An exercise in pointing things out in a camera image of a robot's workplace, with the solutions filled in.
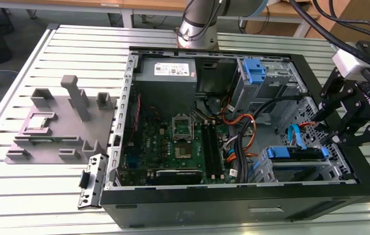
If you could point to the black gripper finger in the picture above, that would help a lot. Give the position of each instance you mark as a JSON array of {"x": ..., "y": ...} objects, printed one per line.
[
  {"x": 335, "y": 93},
  {"x": 367, "y": 133}
]

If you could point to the hard disk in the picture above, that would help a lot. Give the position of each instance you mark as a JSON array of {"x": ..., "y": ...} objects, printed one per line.
[{"x": 278, "y": 153}]

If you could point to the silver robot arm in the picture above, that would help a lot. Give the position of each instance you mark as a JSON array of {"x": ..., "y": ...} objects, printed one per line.
[{"x": 196, "y": 34}]

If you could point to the metal disk bay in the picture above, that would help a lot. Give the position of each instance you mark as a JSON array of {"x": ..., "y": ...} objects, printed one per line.
[{"x": 299, "y": 165}]

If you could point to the blue plastic drive latch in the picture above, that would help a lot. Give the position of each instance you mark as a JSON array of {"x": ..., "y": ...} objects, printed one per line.
[{"x": 254, "y": 71}]

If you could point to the grey metal drive cage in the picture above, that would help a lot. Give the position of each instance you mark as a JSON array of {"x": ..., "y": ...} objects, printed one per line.
[{"x": 247, "y": 98}]

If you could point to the black RAM slot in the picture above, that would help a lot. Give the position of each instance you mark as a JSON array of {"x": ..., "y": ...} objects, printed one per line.
[{"x": 208, "y": 151}]

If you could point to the grey power supply unit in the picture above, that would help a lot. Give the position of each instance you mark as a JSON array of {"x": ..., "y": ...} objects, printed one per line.
[{"x": 168, "y": 95}]

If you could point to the CPU socket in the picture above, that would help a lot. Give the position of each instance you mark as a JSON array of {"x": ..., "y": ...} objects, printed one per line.
[{"x": 184, "y": 151}]

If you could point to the black PC case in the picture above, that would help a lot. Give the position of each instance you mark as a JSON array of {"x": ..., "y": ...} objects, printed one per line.
[{"x": 204, "y": 208}]

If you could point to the black graphics card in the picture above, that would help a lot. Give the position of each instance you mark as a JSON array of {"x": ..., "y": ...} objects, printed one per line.
[{"x": 178, "y": 176}]

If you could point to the green motherboard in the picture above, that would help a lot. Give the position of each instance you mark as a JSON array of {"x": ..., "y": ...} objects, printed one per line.
[{"x": 153, "y": 159}]

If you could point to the grey expansion card retainer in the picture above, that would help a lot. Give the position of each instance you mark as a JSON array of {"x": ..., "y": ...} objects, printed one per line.
[{"x": 95, "y": 181}]

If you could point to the grey parts rack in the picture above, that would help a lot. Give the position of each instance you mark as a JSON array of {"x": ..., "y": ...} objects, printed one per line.
[{"x": 71, "y": 132}]

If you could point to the green RAM stick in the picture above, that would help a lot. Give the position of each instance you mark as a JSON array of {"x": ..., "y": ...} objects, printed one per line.
[{"x": 45, "y": 139}]

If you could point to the silver CPU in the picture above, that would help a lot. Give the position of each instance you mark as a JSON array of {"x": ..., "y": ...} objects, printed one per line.
[{"x": 37, "y": 122}]

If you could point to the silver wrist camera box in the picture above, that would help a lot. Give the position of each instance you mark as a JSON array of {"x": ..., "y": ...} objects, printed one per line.
[{"x": 347, "y": 66}]

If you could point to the wooden desk white frame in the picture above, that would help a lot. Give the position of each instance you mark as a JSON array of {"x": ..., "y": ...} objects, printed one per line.
[
  {"x": 83, "y": 7},
  {"x": 279, "y": 12}
]

